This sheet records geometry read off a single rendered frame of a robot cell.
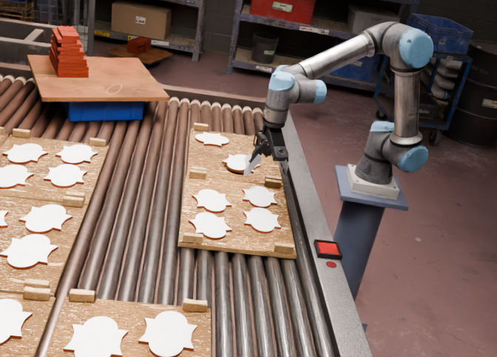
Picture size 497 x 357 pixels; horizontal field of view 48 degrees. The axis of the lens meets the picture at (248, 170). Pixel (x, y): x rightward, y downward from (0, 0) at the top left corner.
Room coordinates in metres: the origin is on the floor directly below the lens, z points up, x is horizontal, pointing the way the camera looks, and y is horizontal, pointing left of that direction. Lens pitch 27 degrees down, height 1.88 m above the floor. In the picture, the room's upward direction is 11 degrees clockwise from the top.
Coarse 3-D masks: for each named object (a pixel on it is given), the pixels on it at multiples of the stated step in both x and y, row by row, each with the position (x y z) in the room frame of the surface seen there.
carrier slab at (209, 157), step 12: (192, 132) 2.11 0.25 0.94; (216, 132) 2.16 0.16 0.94; (192, 144) 2.00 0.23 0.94; (228, 144) 2.06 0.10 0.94; (240, 144) 2.08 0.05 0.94; (252, 144) 2.11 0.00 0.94; (192, 156) 1.90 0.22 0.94; (204, 156) 1.92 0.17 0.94; (216, 156) 1.94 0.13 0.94; (228, 156) 1.95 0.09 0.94; (264, 156) 2.01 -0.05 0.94; (216, 168) 1.84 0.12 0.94; (264, 168) 1.91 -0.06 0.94; (276, 168) 1.93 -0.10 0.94; (240, 180) 1.78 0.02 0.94; (252, 180) 1.79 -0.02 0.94; (264, 180) 1.81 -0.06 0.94
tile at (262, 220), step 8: (256, 208) 1.59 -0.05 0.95; (264, 208) 1.60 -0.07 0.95; (248, 216) 1.53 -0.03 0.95; (256, 216) 1.54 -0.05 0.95; (264, 216) 1.55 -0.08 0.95; (272, 216) 1.56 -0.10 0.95; (248, 224) 1.49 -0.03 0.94; (256, 224) 1.49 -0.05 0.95; (264, 224) 1.50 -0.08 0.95; (272, 224) 1.51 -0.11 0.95; (264, 232) 1.47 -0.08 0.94
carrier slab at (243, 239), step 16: (192, 192) 1.63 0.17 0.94; (224, 192) 1.67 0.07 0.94; (240, 192) 1.69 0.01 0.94; (192, 208) 1.53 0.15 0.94; (240, 208) 1.59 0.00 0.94; (272, 208) 1.62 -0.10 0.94; (240, 224) 1.49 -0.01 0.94; (288, 224) 1.55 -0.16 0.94; (208, 240) 1.37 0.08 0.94; (224, 240) 1.39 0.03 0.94; (240, 240) 1.40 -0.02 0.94; (256, 240) 1.42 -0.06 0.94; (272, 240) 1.44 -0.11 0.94; (288, 240) 1.45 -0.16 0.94; (272, 256) 1.37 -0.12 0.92; (288, 256) 1.38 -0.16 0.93
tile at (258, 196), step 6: (252, 186) 1.73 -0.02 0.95; (258, 186) 1.74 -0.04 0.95; (246, 192) 1.68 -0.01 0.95; (252, 192) 1.69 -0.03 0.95; (258, 192) 1.70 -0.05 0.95; (264, 192) 1.71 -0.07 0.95; (270, 192) 1.71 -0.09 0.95; (246, 198) 1.64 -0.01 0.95; (252, 198) 1.65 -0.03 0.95; (258, 198) 1.66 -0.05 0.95; (264, 198) 1.67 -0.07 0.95; (270, 198) 1.67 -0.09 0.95; (252, 204) 1.62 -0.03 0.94; (258, 204) 1.62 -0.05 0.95; (264, 204) 1.63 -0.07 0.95; (270, 204) 1.64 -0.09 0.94; (276, 204) 1.65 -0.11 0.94
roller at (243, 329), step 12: (228, 108) 2.50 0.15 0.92; (228, 120) 2.35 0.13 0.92; (228, 132) 2.22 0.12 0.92; (240, 264) 1.31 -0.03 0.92; (240, 276) 1.25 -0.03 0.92; (240, 288) 1.20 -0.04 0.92; (240, 300) 1.16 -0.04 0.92; (240, 312) 1.11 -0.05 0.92; (240, 324) 1.07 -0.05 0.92; (240, 336) 1.03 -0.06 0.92; (252, 336) 1.05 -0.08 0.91; (240, 348) 0.99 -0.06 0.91; (252, 348) 1.00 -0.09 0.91
